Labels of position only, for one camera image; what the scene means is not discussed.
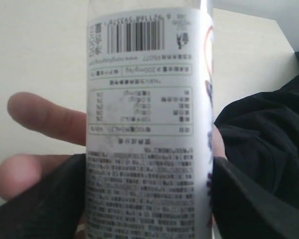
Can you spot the black sleeved forearm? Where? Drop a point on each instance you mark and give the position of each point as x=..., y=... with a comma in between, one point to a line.
x=261, y=138

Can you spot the white floral label bottle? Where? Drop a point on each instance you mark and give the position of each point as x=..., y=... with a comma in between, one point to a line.
x=149, y=146

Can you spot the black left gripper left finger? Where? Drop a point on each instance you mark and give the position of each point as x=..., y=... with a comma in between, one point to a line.
x=50, y=209

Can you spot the person's open bare hand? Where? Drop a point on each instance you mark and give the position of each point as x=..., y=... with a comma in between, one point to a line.
x=20, y=171

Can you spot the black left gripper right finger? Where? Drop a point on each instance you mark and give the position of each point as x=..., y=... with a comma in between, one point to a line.
x=244, y=210

